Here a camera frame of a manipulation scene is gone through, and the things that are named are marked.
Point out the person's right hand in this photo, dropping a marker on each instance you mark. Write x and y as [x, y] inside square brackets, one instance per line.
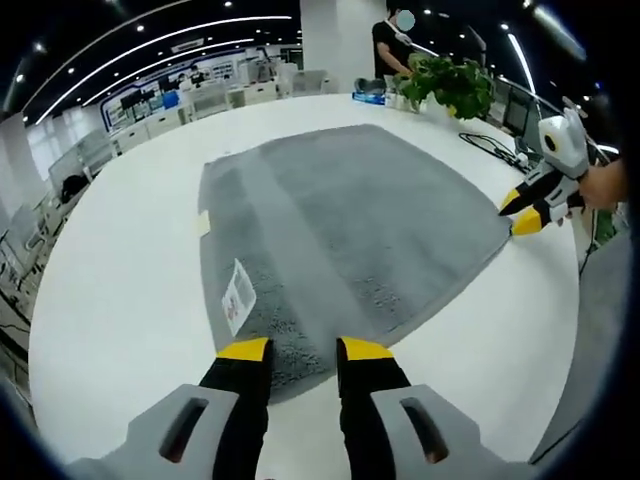
[602, 185]

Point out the black bag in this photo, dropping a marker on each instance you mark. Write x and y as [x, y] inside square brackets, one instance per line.
[75, 187]

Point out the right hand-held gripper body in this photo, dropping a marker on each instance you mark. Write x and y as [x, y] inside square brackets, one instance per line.
[567, 145]

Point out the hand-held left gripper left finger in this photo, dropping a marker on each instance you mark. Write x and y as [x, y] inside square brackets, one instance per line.
[235, 400]

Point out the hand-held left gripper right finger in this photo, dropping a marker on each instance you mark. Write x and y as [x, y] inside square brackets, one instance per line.
[370, 400]

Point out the grey towel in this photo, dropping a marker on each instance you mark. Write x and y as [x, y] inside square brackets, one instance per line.
[350, 210]

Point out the blue tissue packet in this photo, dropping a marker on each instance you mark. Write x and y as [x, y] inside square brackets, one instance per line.
[369, 98]

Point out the green potted plant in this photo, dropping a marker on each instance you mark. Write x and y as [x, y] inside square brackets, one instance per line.
[450, 82]

